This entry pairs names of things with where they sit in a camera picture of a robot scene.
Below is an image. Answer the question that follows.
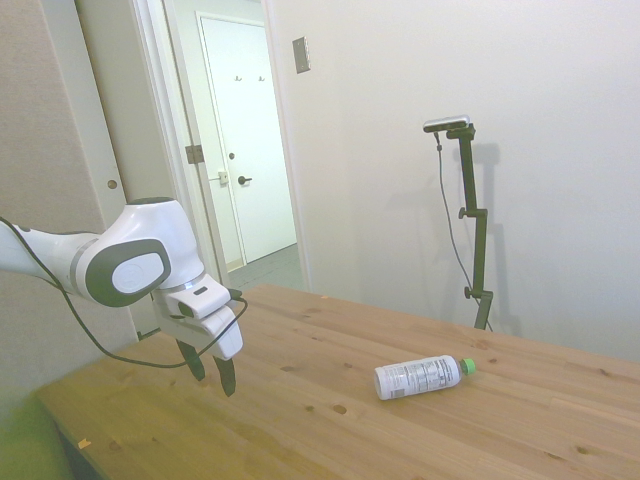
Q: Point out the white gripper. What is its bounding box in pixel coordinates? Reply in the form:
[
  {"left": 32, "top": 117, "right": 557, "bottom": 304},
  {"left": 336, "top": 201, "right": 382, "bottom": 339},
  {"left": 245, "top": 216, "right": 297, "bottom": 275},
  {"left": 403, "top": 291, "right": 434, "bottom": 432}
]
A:
[{"left": 152, "top": 291, "right": 245, "bottom": 398}]

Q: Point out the white bottle with green cap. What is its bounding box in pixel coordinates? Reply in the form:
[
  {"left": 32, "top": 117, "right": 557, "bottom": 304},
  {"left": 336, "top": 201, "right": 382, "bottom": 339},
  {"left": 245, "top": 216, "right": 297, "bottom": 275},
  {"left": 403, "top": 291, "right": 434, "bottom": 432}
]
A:
[{"left": 374, "top": 354, "right": 477, "bottom": 402}]

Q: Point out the white closed door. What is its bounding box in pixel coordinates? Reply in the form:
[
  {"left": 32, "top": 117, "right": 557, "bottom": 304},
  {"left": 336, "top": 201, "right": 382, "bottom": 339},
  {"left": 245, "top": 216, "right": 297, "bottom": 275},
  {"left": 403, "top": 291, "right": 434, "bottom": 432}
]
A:
[{"left": 198, "top": 13, "right": 299, "bottom": 270}]

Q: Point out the beige open door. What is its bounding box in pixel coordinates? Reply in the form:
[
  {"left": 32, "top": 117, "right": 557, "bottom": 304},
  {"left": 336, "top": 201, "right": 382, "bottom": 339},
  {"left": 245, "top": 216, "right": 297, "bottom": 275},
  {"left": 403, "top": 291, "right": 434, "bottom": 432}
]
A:
[{"left": 74, "top": 0, "right": 226, "bottom": 346}]

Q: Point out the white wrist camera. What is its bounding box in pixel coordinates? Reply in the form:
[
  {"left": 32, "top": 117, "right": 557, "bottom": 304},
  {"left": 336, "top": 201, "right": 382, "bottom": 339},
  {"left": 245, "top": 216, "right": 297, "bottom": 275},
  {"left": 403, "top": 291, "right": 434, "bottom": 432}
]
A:
[{"left": 167, "top": 276, "right": 235, "bottom": 320}]

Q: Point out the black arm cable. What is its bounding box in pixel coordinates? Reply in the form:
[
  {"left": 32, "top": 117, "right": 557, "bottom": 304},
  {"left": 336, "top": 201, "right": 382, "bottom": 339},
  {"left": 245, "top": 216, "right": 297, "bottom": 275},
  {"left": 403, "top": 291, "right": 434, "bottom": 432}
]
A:
[{"left": 0, "top": 215, "right": 249, "bottom": 370}]

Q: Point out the white door frame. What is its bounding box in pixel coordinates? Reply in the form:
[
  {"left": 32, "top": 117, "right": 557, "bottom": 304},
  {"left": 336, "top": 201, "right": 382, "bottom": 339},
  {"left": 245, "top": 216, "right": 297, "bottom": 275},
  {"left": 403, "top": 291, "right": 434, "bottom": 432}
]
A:
[{"left": 132, "top": 0, "right": 314, "bottom": 296}]

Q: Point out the black camera stand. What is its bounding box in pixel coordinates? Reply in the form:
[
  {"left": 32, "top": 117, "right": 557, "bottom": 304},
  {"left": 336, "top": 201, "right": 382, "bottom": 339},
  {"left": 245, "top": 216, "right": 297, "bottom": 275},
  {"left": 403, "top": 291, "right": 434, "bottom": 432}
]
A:
[{"left": 446, "top": 124, "right": 494, "bottom": 331}]

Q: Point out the grey wall plate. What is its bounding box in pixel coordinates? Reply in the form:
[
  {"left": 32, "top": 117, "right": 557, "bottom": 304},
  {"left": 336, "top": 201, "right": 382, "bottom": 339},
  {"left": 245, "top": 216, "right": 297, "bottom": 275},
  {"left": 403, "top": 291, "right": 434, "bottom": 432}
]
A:
[{"left": 292, "top": 36, "right": 312, "bottom": 75}]

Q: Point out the silver camera on stand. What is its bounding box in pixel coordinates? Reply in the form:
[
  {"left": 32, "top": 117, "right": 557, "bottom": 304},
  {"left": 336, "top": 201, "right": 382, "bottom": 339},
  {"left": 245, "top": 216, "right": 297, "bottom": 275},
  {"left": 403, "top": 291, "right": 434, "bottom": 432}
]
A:
[{"left": 422, "top": 114, "right": 472, "bottom": 134}]

